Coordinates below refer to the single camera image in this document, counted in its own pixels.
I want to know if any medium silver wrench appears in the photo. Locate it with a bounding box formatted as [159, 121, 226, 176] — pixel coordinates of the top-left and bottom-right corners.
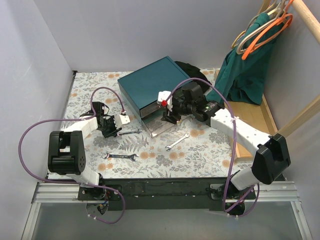
[117, 129, 142, 136]

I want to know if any small silver wrench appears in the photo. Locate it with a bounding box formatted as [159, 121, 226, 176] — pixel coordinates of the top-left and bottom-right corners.
[165, 133, 190, 151]

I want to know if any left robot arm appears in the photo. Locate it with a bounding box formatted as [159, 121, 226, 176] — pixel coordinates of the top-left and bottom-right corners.
[48, 101, 121, 200]

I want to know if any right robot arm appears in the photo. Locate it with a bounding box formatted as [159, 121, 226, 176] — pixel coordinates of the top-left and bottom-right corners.
[157, 82, 291, 199]

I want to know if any black knit cloth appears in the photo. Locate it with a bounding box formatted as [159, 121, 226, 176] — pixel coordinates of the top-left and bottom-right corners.
[175, 61, 209, 83]

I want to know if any floral table mat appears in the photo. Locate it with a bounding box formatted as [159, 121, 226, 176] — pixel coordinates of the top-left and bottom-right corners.
[64, 71, 251, 178]

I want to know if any large silver wrench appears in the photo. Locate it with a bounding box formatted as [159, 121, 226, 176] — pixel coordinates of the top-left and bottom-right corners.
[102, 153, 139, 162]

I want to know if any teal drawer cabinet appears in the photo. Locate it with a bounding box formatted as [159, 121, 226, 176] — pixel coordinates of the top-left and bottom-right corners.
[118, 56, 189, 120]

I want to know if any green cloth garment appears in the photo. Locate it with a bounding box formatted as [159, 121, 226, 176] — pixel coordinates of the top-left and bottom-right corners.
[204, 12, 286, 106]

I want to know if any beige clothes hanger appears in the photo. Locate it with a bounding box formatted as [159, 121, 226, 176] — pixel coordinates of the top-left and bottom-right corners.
[232, 0, 292, 56]

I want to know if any orange clothes hanger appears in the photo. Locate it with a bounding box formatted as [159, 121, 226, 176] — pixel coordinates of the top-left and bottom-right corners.
[241, 13, 293, 61]

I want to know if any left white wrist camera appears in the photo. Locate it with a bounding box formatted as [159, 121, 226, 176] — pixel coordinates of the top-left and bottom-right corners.
[114, 114, 131, 128]

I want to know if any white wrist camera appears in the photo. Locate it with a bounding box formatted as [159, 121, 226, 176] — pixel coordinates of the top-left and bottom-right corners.
[157, 90, 173, 111]
[114, 114, 131, 128]

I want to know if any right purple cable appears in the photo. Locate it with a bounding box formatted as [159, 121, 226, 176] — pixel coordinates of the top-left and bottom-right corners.
[162, 77, 261, 218]

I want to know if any purple cable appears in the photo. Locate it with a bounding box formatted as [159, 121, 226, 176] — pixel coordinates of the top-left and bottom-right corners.
[162, 77, 261, 218]
[18, 86, 126, 225]

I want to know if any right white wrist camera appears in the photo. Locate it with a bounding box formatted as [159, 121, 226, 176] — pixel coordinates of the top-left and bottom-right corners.
[157, 90, 173, 111]

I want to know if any wooden rack frame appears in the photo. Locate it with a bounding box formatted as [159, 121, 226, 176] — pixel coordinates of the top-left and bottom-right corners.
[214, 0, 320, 159]

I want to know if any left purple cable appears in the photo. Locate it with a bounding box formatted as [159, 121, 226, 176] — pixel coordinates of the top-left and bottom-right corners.
[18, 86, 126, 225]

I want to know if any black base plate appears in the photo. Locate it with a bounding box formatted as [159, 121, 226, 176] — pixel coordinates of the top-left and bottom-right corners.
[77, 177, 257, 211]

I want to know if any aluminium rail frame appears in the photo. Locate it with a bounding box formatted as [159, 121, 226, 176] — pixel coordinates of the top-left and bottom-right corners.
[22, 181, 312, 240]

